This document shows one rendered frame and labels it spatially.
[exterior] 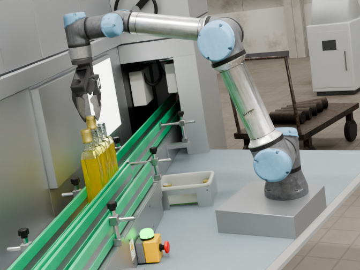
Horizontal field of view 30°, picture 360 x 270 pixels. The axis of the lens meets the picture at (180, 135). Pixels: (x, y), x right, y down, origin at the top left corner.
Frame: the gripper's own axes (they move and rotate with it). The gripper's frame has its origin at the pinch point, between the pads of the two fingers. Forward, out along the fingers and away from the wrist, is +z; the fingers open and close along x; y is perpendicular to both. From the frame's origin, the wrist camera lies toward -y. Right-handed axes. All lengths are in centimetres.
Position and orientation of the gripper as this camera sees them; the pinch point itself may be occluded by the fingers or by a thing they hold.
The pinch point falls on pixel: (90, 118)
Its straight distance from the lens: 229.7
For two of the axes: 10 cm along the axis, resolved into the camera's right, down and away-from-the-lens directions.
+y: 1.5, -2.4, 9.6
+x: -9.8, 1.1, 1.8
